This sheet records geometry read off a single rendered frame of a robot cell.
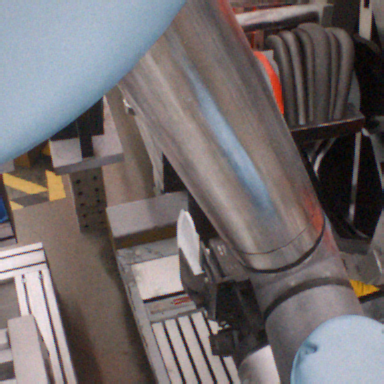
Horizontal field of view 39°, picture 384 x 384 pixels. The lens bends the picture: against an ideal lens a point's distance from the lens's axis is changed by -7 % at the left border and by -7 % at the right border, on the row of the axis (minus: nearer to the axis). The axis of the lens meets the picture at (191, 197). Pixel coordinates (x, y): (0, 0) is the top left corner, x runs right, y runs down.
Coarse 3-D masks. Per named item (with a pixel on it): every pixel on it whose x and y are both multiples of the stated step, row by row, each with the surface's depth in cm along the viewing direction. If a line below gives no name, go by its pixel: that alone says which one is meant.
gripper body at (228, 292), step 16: (208, 256) 53; (224, 256) 53; (208, 272) 54; (224, 272) 52; (240, 272) 52; (208, 288) 57; (224, 288) 52; (240, 288) 52; (208, 304) 57; (224, 304) 53; (240, 304) 51; (256, 304) 52; (224, 320) 55; (240, 320) 53; (256, 320) 48; (256, 336) 48; (240, 352) 49
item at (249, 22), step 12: (312, 0) 67; (324, 0) 65; (252, 12) 64; (264, 12) 64; (276, 12) 65; (288, 12) 65; (300, 12) 65; (312, 12) 66; (324, 12) 65; (240, 24) 63; (252, 24) 64; (264, 24) 64; (276, 24) 65; (288, 24) 66; (324, 24) 67
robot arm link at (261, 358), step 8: (264, 344) 48; (256, 352) 48; (264, 352) 47; (248, 360) 48; (256, 360) 47; (264, 360) 47; (272, 360) 47; (240, 368) 49; (248, 368) 48; (256, 368) 47; (264, 368) 46; (272, 368) 46; (240, 376) 49; (248, 376) 47; (256, 376) 47; (264, 376) 46; (272, 376) 46
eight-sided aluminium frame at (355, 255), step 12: (372, 0) 57; (240, 12) 95; (264, 36) 99; (252, 48) 104; (264, 48) 101; (336, 240) 90; (348, 240) 87; (360, 240) 84; (372, 240) 69; (348, 252) 77; (360, 252) 74; (372, 252) 69; (348, 264) 77; (360, 264) 73; (372, 264) 69; (348, 276) 77; (360, 276) 74; (372, 276) 70
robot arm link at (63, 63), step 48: (0, 0) 7; (48, 0) 7; (96, 0) 7; (144, 0) 8; (0, 48) 7; (48, 48) 8; (96, 48) 8; (144, 48) 8; (0, 96) 8; (48, 96) 8; (96, 96) 9; (0, 144) 8
